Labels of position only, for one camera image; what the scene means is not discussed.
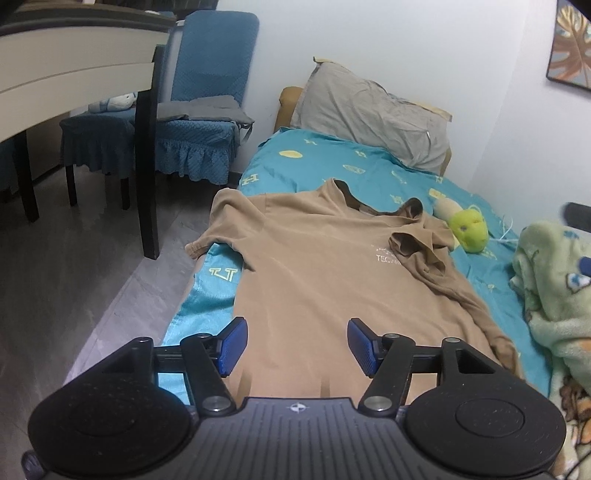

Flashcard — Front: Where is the tan t-shirt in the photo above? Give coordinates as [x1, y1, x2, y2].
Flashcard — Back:
[186, 179, 522, 399]

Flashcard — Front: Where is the green yellow plush toy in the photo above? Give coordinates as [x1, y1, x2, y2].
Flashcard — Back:
[433, 198, 489, 254]

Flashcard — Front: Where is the light green fleece blanket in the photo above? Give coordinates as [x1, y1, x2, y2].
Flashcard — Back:
[510, 221, 590, 479]

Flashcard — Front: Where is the teal patterned bed sheet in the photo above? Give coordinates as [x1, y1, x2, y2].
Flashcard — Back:
[163, 129, 551, 399]

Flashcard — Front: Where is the grey cloth on chair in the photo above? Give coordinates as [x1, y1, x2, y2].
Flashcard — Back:
[156, 95, 254, 142]

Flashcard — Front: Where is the grey pillow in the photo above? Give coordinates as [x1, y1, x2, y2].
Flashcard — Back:
[290, 60, 452, 174]

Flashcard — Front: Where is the small white blue plush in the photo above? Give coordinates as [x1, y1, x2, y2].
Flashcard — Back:
[88, 92, 137, 114]

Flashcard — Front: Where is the blue covered chair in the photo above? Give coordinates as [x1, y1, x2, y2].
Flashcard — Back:
[60, 10, 259, 208]

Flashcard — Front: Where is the white desk with black legs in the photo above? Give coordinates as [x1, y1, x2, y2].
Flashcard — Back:
[1, 1, 175, 260]

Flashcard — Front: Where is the white cable on bed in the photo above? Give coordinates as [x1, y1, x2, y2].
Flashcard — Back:
[489, 216, 521, 245]

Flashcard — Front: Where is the framed leaf wall picture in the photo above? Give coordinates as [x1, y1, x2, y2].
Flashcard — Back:
[546, 1, 591, 91]

